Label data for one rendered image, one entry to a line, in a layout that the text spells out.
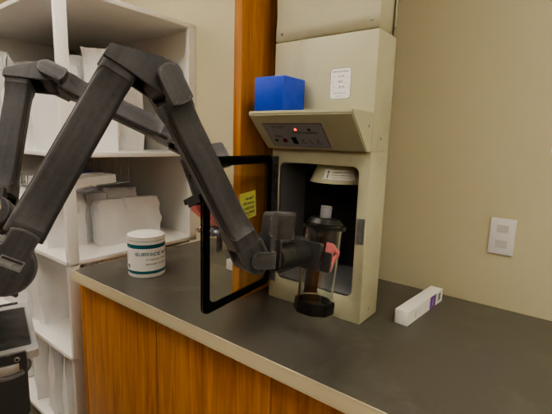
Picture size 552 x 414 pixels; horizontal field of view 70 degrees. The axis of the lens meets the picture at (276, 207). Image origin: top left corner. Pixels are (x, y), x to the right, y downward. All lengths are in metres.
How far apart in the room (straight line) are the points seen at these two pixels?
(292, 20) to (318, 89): 0.22
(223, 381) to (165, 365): 0.25
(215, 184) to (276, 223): 0.16
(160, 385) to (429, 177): 1.10
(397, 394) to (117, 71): 0.79
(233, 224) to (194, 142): 0.17
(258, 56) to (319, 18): 0.21
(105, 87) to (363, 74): 0.63
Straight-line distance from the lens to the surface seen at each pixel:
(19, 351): 0.88
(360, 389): 0.90
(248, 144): 1.21
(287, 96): 1.08
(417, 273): 1.52
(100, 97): 0.71
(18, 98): 1.22
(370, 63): 1.07
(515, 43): 1.43
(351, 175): 1.13
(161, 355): 1.34
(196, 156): 0.74
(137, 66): 0.72
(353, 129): 0.98
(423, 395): 0.92
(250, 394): 1.10
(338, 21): 1.14
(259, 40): 1.27
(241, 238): 0.78
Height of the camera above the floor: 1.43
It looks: 9 degrees down
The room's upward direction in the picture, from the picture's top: 2 degrees clockwise
